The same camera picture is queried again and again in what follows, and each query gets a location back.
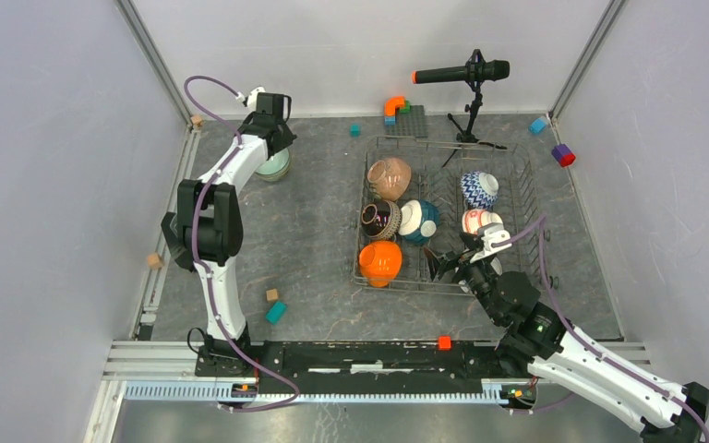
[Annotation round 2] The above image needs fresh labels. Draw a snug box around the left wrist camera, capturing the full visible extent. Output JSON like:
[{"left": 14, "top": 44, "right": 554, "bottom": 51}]
[{"left": 244, "top": 86, "right": 266, "bottom": 113}]

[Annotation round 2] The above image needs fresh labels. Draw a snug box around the black microphone orange tip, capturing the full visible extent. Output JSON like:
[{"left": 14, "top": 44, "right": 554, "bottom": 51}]
[{"left": 412, "top": 60, "right": 511, "bottom": 84}]

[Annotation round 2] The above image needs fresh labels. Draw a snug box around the grey building block baseplate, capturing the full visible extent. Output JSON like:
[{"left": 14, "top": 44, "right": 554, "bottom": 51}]
[{"left": 383, "top": 105, "right": 428, "bottom": 138}]

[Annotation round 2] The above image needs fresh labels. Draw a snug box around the mint green flower bowl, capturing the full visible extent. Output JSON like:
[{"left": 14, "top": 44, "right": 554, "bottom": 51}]
[{"left": 255, "top": 149, "right": 292, "bottom": 182}]

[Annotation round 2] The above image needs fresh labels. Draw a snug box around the dark brown patterned bowl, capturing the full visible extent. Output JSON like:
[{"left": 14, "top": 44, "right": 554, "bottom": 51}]
[{"left": 360, "top": 200, "right": 402, "bottom": 240}]

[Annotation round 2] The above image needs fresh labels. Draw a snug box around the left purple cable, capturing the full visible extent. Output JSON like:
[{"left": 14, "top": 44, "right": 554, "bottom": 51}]
[{"left": 183, "top": 75, "right": 302, "bottom": 415}]

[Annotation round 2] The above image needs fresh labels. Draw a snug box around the red and white bowl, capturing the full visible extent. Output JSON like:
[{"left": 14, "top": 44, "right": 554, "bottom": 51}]
[{"left": 462, "top": 209, "right": 503, "bottom": 234}]

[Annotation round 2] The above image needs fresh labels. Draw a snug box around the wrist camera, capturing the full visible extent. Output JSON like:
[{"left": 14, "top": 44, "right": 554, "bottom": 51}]
[
  {"left": 244, "top": 86, "right": 266, "bottom": 113},
  {"left": 469, "top": 223, "right": 512, "bottom": 263}
]

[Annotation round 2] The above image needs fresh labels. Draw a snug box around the teal and white bowl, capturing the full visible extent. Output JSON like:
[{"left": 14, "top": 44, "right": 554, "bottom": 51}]
[{"left": 398, "top": 199, "right": 440, "bottom": 245}]

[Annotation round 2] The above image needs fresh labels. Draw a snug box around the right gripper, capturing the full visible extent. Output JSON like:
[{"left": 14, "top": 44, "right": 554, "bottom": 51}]
[{"left": 421, "top": 232, "right": 502, "bottom": 325}]

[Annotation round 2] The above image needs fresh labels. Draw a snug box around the teal block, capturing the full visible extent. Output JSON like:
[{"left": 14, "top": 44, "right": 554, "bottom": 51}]
[{"left": 265, "top": 301, "right": 287, "bottom": 325}]

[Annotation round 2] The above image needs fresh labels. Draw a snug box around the blue floral white bowl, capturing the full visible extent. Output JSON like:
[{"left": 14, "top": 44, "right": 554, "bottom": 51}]
[{"left": 458, "top": 257, "right": 503, "bottom": 294}]

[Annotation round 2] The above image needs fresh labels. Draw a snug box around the light blue block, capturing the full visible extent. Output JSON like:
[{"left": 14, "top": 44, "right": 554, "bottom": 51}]
[{"left": 528, "top": 115, "right": 550, "bottom": 135}]

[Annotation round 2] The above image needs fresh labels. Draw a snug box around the pink speckled bowl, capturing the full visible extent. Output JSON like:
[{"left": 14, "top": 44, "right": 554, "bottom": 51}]
[{"left": 366, "top": 157, "right": 412, "bottom": 201}]

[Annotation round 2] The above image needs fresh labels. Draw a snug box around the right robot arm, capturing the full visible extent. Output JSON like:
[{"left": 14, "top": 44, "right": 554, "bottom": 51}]
[{"left": 423, "top": 233, "right": 709, "bottom": 442}]

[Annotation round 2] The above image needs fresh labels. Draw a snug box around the wooden cube at wall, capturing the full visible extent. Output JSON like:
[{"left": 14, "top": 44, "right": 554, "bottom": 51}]
[{"left": 146, "top": 253, "right": 163, "bottom": 269}]

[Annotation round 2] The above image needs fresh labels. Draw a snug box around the purple and red block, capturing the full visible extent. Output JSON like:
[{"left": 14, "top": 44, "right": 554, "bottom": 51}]
[{"left": 551, "top": 144, "right": 576, "bottom": 168}]

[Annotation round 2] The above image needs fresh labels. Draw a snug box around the purple cable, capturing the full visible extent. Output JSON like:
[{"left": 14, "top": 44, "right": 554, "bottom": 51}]
[
  {"left": 491, "top": 212, "right": 709, "bottom": 443},
  {"left": 183, "top": 75, "right": 302, "bottom": 415}
]

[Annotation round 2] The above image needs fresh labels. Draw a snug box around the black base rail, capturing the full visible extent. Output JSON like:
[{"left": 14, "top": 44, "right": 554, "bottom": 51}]
[{"left": 195, "top": 340, "right": 530, "bottom": 396}]

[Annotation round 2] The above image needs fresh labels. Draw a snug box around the grey wire dish rack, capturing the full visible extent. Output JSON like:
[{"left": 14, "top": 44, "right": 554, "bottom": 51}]
[{"left": 350, "top": 136, "right": 542, "bottom": 296}]

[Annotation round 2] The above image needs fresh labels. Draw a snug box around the blue zigzag pattern bowl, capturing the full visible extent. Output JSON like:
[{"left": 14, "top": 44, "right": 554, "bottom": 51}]
[{"left": 460, "top": 171, "right": 499, "bottom": 210}]

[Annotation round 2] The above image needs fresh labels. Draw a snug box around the small orange cube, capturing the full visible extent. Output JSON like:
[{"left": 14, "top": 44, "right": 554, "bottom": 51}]
[{"left": 437, "top": 336, "right": 452, "bottom": 351}]

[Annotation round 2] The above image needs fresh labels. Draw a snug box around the green block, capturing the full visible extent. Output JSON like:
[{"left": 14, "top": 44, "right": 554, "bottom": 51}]
[{"left": 398, "top": 100, "right": 411, "bottom": 114}]

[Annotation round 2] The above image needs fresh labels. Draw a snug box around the orange bowl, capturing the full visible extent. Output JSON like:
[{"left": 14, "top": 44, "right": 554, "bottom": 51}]
[{"left": 357, "top": 240, "right": 403, "bottom": 288}]

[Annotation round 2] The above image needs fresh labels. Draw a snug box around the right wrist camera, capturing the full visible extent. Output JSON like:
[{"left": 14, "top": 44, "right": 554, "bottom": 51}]
[{"left": 469, "top": 223, "right": 512, "bottom": 263}]

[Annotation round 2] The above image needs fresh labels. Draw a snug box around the orange curved block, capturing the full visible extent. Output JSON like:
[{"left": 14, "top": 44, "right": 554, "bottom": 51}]
[{"left": 383, "top": 96, "right": 406, "bottom": 117}]

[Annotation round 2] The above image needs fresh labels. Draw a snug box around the black microphone tripod stand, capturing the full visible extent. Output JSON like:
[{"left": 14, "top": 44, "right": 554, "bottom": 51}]
[{"left": 447, "top": 48, "right": 507, "bottom": 150}]

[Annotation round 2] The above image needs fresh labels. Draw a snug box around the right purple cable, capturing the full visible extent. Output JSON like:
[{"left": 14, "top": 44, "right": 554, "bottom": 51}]
[{"left": 491, "top": 212, "right": 709, "bottom": 443}]

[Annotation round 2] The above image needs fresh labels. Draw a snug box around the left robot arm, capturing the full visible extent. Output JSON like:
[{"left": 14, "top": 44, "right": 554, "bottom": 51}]
[{"left": 161, "top": 89, "right": 296, "bottom": 377}]

